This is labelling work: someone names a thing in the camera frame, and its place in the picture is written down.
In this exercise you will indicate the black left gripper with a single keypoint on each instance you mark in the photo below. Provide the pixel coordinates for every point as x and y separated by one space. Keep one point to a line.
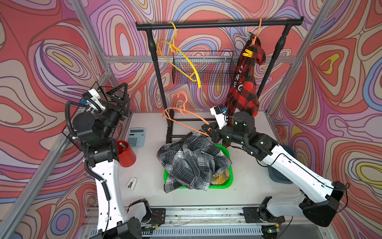
126 100

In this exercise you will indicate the teal clothespin on red shirt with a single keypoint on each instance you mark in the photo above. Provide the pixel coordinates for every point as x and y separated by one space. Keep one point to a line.
248 36

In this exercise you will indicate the yellow clothespin on red shirt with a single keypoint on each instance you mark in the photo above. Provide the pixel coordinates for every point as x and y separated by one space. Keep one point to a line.
247 53

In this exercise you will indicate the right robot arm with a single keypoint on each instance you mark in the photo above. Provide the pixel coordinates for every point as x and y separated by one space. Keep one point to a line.
319 199

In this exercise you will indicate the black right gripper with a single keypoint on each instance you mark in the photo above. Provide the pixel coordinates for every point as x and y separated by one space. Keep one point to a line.
212 134

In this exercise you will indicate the grey plaid long-sleeve shirt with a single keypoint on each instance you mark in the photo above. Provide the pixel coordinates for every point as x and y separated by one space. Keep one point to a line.
191 162

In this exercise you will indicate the orange hanger with grey shirt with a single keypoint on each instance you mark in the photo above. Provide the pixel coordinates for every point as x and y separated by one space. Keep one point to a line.
184 112

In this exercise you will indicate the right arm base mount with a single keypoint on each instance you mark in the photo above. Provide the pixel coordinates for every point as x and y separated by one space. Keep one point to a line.
256 215

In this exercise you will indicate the green plastic basket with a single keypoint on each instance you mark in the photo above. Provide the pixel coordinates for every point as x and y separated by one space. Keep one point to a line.
228 182

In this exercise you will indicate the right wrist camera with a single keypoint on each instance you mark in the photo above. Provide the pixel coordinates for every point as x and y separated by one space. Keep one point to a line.
220 114

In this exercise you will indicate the black clothes rack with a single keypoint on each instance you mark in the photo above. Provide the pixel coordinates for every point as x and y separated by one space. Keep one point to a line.
148 28

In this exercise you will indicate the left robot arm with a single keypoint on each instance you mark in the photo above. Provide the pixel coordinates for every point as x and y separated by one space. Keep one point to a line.
102 162

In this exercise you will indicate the yellow plaid long-sleeve shirt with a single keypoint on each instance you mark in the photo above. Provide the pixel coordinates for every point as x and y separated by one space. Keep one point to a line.
220 179

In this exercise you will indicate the white clothespin on table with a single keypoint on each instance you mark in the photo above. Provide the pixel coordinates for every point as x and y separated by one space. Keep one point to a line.
131 184

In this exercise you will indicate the rear black wire basket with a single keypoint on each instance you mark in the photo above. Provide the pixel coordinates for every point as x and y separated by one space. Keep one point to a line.
215 67

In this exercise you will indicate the light blue desk calculator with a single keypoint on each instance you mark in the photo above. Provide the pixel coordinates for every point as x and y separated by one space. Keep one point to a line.
136 137

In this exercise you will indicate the dark teal bin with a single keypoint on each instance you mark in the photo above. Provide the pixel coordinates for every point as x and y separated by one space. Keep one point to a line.
275 175

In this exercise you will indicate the red plaid long-sleeve shirt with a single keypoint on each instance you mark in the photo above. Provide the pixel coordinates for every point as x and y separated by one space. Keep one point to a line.
242 95

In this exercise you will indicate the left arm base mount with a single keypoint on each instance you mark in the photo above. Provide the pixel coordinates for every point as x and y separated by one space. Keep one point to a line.
155 218

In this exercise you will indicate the red plastic cup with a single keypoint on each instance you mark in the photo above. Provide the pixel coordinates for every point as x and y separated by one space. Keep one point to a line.
125 154

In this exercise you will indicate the orange hanger with red shirt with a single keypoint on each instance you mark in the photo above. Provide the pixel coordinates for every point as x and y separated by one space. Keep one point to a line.
257 33

